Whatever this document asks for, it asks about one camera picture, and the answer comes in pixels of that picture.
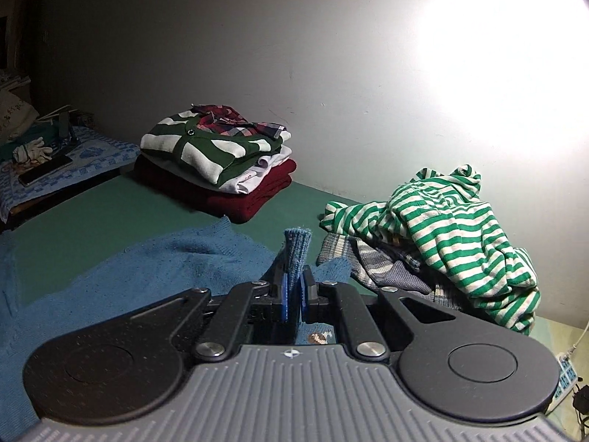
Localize grey blue striped garment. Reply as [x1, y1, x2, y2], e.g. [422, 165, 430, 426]
[315, 232, 465, 311]

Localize stack of folded clothes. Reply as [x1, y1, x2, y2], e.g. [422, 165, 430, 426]
[133, 154, 299, 224]

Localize green table cloth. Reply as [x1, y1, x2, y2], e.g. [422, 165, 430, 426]
[0, 166, 567, 327]

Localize white gloves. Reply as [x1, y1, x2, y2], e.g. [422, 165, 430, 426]
[11, 137, 53, 164]

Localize pale floral pillow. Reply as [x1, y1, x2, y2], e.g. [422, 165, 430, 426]
[0, 90, 40, 143]

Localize white power cable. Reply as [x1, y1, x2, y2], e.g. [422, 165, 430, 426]
[567, 329, 589, 357]

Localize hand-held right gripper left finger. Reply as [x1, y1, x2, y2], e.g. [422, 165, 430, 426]
[124, 269, 290, 362]

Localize black smartphone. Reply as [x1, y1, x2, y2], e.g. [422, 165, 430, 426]
[18, 155, 73, 187]

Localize white power strip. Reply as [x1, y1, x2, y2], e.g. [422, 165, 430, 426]
[554, 354, 578, 408]

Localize blue white patterned cloth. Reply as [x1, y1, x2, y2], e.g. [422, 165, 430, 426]
[0, 124, 141, 224]

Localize green white striped shirt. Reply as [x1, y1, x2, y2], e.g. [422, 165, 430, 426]
[320, 164, 541, 336]

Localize red plaid shirt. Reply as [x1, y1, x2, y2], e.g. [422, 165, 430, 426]
[191, 104, 283, 139]

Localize white folded garment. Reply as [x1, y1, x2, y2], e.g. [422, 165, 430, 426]
[218, 131, 293, 195]

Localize black charger with cable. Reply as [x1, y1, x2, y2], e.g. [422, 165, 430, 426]
[573, 383, 589, 420]

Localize pale yellow floral mattress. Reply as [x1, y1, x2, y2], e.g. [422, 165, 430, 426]
[534, 318, 589, 442]

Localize green white striped cardigan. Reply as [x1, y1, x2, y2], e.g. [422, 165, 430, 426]
[140, 108, 283, 185]

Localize grey metal stand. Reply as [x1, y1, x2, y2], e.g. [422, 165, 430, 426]
[57, 111, 80, 148]

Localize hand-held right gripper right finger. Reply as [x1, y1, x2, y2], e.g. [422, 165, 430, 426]
[300, 264, 461, 361]

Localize blue knit sweater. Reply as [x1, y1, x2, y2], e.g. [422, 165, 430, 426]
[0, 215, 353, 429]

